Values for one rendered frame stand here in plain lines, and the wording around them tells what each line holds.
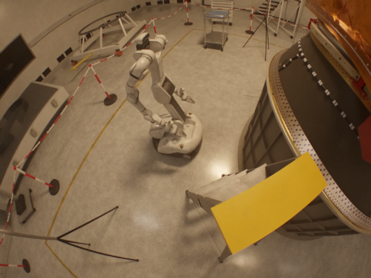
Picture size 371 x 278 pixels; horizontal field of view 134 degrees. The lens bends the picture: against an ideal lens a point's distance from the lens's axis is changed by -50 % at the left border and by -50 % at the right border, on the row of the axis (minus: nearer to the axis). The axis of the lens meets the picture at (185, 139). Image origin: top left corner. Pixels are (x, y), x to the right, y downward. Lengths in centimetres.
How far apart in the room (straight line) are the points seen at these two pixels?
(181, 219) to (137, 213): 57
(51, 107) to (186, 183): 323
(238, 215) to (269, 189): 12
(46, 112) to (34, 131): 49
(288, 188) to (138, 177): 195
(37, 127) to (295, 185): 399
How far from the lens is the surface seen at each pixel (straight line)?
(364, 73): 82
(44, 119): 391
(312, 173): 60
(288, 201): 53
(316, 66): 118
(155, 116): 147
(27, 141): 391
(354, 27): 94
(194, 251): 201
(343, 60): 104
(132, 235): 216
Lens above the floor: 197
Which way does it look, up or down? 60 degrees down
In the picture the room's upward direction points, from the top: 11 degrees counter-clockwise
